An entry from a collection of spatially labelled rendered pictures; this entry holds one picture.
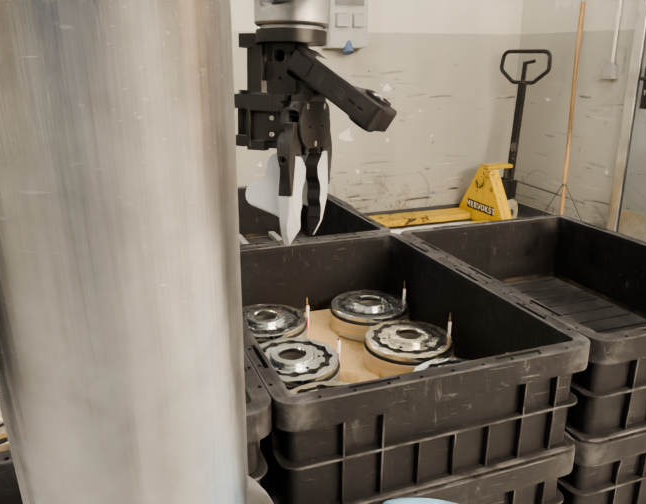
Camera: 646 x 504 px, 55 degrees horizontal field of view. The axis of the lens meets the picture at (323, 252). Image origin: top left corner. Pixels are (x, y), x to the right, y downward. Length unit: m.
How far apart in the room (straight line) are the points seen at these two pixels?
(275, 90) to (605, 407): 0.45
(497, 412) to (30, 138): 0.49
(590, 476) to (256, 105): 0.50
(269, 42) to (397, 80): 3.83
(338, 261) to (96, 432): 0.69
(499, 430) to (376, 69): 3.90
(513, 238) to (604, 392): 0.42
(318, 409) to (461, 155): 4.38
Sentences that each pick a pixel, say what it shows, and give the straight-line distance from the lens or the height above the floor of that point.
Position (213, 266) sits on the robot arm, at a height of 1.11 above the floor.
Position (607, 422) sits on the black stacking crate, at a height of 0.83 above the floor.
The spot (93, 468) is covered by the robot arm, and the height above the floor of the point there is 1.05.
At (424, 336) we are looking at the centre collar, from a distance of 0.73.
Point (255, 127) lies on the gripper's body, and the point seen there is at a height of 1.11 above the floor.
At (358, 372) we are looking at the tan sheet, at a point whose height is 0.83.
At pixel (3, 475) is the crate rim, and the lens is 0.47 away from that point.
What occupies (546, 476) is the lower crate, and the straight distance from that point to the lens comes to 0.65.
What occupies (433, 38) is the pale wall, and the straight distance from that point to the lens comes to 4.60.
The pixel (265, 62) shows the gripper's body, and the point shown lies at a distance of 0.66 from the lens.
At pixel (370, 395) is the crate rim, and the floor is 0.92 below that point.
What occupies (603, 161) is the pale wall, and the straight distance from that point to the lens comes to 4.38.
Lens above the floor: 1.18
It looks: 18 degrees down
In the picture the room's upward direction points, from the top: straight up
